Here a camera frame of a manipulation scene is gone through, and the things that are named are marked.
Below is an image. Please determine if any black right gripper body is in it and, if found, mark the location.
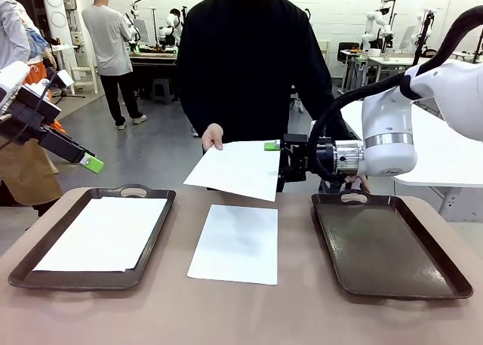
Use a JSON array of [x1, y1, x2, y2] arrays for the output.
[[305, 134, 337, 181]]

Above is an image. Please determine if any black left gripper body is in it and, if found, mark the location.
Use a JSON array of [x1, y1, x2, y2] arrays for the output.
[[0, 84, 63, 148]]

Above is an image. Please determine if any person's right forearm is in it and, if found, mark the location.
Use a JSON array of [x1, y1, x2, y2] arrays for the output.
[[180, 84, 216, 138]]

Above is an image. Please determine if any person's left hand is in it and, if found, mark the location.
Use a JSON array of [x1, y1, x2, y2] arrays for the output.
[[344, 174, 373, 194]]

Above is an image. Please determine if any person's right hand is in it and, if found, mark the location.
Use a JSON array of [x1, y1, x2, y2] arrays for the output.
[[201, 123, 225, 152]]

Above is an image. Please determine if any person with tan apron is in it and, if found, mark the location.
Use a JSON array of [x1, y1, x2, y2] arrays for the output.
[[0, 0, 69, 210]]

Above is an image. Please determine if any person in black sweater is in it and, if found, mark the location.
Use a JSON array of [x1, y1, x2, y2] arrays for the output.
[[175, 0, 363, 193]]

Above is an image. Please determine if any tall white appliance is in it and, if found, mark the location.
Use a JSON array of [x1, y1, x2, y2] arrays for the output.
[[40, 0, 73, 82]]

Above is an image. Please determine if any dark brown plastic tray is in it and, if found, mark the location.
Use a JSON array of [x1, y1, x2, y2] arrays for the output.
[[310, 189, 474, 300], [8, 184, 177, 291]]

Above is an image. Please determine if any man in grey t-shirt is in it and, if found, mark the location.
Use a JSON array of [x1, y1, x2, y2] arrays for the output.
[[81, 0, 148, 131]]

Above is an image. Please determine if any grey plastic stool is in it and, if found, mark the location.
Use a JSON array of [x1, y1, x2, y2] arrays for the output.
[[152, 77, 175, 105]]

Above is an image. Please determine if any long white desk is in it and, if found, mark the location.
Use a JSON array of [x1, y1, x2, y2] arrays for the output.
[[354, 55, 435, 100]]

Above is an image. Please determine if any large white table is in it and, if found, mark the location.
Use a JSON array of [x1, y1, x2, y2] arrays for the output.
[[339, 99, 483, 222]]

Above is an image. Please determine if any wooden workbench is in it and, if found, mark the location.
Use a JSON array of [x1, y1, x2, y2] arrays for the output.
[[128, 46, 180, 97]]

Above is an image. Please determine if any white panel on stand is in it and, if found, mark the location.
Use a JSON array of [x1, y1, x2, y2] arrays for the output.
[[398, 25, 416, 51]]

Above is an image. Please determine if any black tripod pole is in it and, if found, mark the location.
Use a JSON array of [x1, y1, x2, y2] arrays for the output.
[[413, 12, 435, 65]]

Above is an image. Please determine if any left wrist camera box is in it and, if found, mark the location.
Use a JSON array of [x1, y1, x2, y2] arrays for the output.
[[44, 69, 75, 97]]

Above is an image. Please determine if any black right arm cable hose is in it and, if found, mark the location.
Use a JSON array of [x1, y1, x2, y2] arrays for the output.
[[308, 5, 483, 183]]

